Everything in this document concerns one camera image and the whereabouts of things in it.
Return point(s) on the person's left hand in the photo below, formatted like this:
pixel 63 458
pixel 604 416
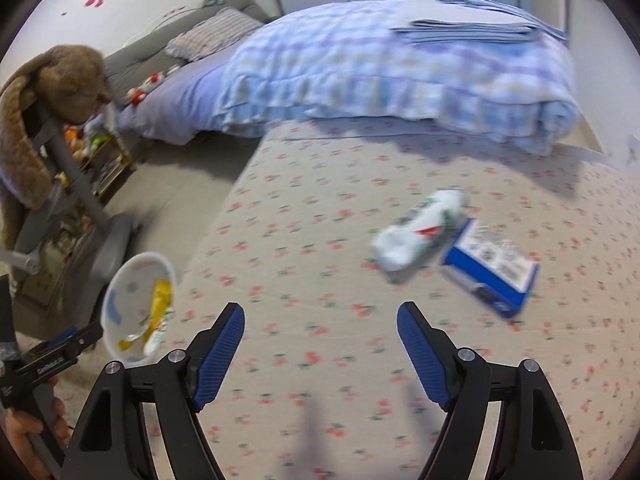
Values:
pixel 20 425

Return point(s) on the wooden toy shelf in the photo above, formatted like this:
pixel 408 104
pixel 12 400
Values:
pixel 107 160

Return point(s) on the purple bed sheet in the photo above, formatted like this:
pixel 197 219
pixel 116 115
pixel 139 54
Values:
pixel 185 100

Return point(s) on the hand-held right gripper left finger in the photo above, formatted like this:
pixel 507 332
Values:
pixel 220 355

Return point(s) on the small red white plush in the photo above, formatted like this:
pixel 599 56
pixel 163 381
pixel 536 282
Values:
pixel 134 95

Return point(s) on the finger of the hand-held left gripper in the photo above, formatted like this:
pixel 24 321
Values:
pixel 60 350

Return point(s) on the folded grey-blue sheet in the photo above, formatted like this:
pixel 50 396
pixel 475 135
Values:
pixel 465 32

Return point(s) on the grey padded headboard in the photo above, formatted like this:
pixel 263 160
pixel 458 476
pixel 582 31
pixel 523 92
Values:
pixel 135 65

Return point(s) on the blue plaid ruffled quilt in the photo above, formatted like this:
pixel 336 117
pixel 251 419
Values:
pixel 350 60

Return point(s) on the folded white blue-edged cloth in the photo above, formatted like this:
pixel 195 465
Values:
pixel 425 7

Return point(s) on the grey chair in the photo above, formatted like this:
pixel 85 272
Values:
pixel 112 245

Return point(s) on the brown plush rabbit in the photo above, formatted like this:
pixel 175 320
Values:
pixel 20 135

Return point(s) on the white plastic bin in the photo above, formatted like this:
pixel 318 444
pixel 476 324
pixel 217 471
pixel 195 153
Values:
pixel 130 280

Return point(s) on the blue white carton box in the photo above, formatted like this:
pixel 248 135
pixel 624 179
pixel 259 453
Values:
pixel 500 287

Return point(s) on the cherry print bed sheet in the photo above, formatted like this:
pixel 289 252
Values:
pixel 325 260

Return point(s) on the plaid pillow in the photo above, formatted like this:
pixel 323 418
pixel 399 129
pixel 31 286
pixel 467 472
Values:
pixel 210 35

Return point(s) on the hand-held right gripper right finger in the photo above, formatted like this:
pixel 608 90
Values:
pixel 420 355

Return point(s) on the yellow orange packet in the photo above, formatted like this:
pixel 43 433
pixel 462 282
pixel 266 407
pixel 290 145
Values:
pixel 162 300

